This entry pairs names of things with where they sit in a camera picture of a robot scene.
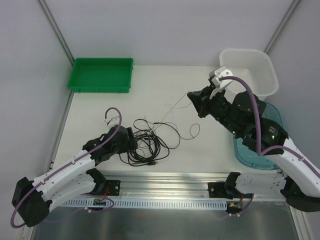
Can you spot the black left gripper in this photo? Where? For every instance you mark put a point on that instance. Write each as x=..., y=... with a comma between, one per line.
x=130, y=139

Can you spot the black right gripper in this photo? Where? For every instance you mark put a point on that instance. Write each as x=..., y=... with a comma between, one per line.
x=205, y=100

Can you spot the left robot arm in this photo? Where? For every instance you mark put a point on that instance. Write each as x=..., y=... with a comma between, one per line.
x=34, y=199

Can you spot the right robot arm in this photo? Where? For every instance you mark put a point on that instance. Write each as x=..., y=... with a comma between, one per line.
x=300, y=187

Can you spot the white plastic basin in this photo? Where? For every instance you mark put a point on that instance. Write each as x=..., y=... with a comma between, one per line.
x=254, y=67

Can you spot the teal transparent plastic bin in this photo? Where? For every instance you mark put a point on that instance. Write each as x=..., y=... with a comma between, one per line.
x=249, y=158

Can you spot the green plastic tray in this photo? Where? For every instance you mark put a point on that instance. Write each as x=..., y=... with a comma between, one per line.
x=101, y=75

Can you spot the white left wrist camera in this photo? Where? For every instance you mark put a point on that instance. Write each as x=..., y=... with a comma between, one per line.
x=112, y=121

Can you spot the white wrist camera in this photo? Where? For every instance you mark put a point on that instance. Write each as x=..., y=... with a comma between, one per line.
x=219, y=80
x=112, y=121

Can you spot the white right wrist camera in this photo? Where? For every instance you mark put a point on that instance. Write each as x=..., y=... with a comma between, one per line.
x=219, y=80

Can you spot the aluminium mounting rail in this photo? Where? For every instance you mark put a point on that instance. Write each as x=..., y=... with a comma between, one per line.
x=164, y=185

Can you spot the white slotted cable duct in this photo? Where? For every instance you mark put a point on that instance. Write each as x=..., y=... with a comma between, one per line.
x=135, y=203

